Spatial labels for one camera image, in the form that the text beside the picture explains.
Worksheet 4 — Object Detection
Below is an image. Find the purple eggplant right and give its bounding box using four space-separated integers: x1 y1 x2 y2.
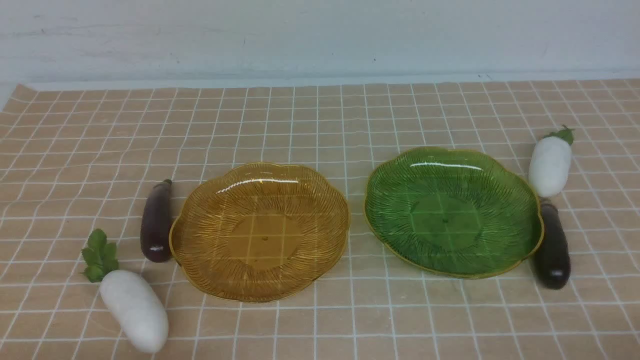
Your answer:
532 197 571 290

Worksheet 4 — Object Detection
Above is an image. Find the purple eggplant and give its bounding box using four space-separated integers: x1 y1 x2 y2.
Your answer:
139 178 173 264
532 197 571 290

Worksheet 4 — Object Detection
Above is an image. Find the amber glass plate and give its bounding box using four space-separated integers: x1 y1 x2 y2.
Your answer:
169 162 351 303

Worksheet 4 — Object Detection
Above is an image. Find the purple eggplant left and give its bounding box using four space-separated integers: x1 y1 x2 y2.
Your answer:
139 178 173 264

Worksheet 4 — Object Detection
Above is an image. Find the white radish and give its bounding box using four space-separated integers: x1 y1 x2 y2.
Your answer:
528 125 574 198
81 228 169 354

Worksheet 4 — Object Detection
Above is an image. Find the green glass plate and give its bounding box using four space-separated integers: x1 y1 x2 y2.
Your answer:
363 146 545 280

